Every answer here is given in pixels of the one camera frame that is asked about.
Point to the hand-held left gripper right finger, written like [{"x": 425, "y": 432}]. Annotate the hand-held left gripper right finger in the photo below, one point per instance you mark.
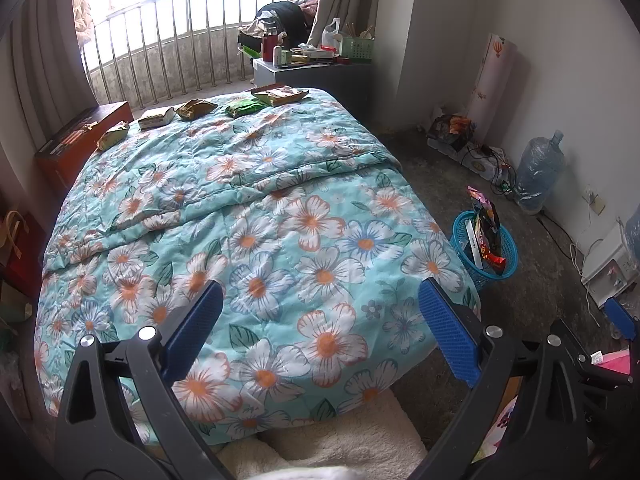
[{"x": 450, "y": 330}]

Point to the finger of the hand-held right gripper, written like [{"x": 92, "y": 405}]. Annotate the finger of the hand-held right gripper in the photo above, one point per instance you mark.
[
  {"x": 567, "y": 337},
  {"x": 620, "y": 316}
]

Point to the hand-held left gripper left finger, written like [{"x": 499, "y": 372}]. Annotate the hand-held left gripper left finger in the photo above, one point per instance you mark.
[{"x": 192, "y": 325}]

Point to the blue plastic wastebasket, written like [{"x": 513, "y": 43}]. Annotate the blue plastic wastebasket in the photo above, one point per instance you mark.
[{"x": 510, "y": 250}]

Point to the snack packets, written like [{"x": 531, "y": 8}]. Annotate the snack packets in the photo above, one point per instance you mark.
[{"x": 487, "y": 225}]

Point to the pink printed bag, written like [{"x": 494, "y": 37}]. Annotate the pink printed bag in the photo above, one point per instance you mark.
[{"x": 617, "y": 362}]

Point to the white fleece blanket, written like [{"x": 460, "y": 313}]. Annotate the white fleece blanket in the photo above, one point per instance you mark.
[{"x": 350, "y": 435}]

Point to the floral blanket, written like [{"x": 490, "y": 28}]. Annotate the floral blanket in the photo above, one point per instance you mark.
[{"x": 280, "y": 185}]

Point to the clear water jug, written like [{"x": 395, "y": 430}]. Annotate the clear water jug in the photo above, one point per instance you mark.
[{"x": 537, "y": 170}]

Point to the red gift bag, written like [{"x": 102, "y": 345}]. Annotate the red gift bag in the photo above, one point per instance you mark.
[{"x": 25, "y": 255}]

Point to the orange snack bag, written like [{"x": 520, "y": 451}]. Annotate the orange snack bag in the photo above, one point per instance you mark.
[{"x": 452, "y": 127}]

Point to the yellow green snack packet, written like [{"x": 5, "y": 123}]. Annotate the yellow green snack packet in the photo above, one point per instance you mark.
[
  {"x": 112, "y": 136},
  {"x": 280, "y": 96}
]

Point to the tan snack packet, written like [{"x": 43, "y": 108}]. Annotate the tan snack packet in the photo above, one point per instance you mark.
[{"x": 156, "y": 118}]

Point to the brown snack packet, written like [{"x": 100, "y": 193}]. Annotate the brown snack packet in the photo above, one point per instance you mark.
[{"x": 196, "y": 109}]

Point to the orange box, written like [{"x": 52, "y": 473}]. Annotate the orange box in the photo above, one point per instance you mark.
[{"x": 75, "y": 135}]

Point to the white printed paper roll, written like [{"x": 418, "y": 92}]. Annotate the white printed paper roll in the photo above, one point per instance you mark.
[{"x": 492, "y": 75}]

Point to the grey cabinet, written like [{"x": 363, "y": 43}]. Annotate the grey cabinet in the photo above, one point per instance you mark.
[{"x": 320, "y": 80}]

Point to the metal window railing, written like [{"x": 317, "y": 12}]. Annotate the metal window railing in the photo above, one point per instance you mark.
[{"x": 190, "y": 45}]

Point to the red thermos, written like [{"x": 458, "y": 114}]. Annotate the red thermos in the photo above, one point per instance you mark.
[{"x": 270, "y": 42}]

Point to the green plastic basket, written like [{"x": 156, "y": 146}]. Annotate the green plastic basket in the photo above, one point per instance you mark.
[{"x": 357, "y": 49}]

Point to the white plastic bag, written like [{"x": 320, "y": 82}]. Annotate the white plastic bag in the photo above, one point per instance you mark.
[{"x": 330, "y": 35}]

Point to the black bag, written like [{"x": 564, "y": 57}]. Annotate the black bag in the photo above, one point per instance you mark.
[{"x": 282, "y": 17}]

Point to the beige curtain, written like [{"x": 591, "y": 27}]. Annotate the beige curtain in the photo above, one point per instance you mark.
[
  {"x": 40, "y": 40},
  {"x": 345, "y": 0}
]

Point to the wall socket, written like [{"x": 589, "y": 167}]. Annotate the wall socket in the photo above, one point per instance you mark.
[{"x": 595, "y": 199}]

